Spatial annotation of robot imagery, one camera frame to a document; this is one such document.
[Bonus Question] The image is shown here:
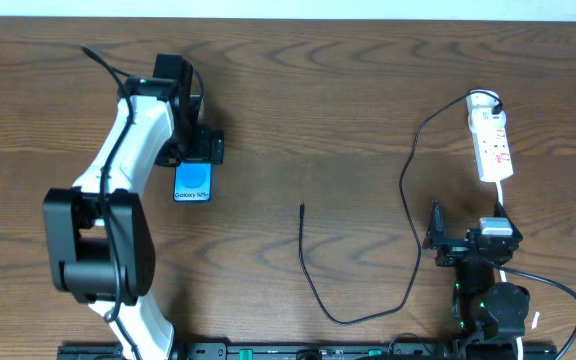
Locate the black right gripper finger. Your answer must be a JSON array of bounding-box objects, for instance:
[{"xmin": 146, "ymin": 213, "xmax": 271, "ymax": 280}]
[
  {"xmin": 493, "ymin": 202, "xmax": 512, "ymax": 224},
  {"xmin": 422, "ymin": 200, "xmax": 448, "ymax": 250}
]

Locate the blue Samsung Galaxy smartphone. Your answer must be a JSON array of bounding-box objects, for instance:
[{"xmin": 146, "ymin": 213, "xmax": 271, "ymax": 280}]
[{"xmin": 173, "ymin": 163, "xmax": 212, "ymax": 202}]

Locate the black charger cable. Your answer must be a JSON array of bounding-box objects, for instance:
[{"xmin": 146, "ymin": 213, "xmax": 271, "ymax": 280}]
[{"xmin": 297, "ymin": 90, "xmax": 505, "ymax": 327}]

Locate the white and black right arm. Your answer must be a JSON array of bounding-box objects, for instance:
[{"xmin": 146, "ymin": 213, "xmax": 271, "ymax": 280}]
[{"xmin": 423, "ymin": 201, "xmax": 530, "ymax": 342}]

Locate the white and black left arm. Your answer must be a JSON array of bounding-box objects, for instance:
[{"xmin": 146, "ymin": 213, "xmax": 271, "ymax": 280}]
[{"xmin": 43, "ymin": 48, "xmax": 224, "ymax": 359}]

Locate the white power strip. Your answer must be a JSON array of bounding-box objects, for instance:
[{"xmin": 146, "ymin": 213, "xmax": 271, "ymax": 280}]
[{"xmin": 466, "ymin": 89, "xmax": 514, "ymax": 183}]

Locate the white paper scrap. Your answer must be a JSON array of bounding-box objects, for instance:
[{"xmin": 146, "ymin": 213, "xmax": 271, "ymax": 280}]
[{"xmin": 531, "ymin": 311, "xmax": 540, "ymax": 329}]

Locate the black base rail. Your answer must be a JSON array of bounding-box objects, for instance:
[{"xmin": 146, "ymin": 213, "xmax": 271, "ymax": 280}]
[{"xmin": 56, "ymin": 341, "xmax": 557, "ymax": 360}]

